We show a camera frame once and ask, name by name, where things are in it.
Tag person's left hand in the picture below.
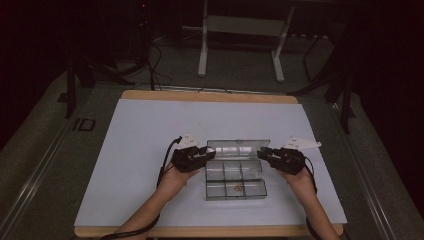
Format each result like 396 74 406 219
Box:
159 163 201 200

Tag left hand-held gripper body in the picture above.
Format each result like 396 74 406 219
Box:
171 134 210 174

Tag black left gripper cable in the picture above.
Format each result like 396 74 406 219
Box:
99 135 183 240

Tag black floor cables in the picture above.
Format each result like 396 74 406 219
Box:
145 19 174 92

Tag white table mat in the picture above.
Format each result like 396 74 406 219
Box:
73 98 348 228

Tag person's right hand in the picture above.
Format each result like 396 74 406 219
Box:
277 166 317 200

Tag black stand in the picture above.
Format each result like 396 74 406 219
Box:
57 49 136 120
288 19 356 135

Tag white metal desk frame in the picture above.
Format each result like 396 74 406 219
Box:
197 0 296 83

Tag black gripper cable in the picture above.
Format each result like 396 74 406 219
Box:
302 155 322 240
99 135 183 240

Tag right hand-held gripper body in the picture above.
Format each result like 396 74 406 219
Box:
266 136 323 176

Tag clear plastic compartment box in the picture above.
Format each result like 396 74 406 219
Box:
204 139 272 201

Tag metal floor rail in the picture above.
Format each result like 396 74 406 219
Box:
0 99 88 234
328 103 396 240

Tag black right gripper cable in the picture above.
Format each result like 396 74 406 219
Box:
302 155 322 240

